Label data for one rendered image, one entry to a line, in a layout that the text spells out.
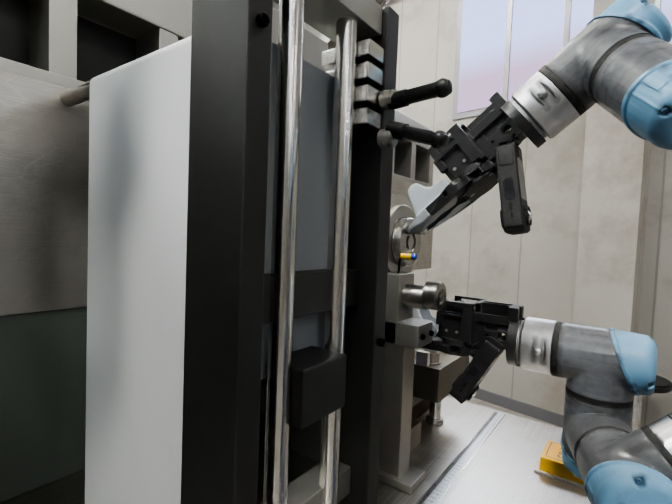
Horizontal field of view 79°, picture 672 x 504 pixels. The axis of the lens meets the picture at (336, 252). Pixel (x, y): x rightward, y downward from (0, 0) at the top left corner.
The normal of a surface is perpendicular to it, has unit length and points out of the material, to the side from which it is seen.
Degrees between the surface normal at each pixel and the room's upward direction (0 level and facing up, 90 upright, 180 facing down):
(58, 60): 90
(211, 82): 90
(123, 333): 90
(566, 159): 90
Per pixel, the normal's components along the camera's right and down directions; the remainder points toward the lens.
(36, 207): 0.80, 0.06
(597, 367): -0.59, 0.01
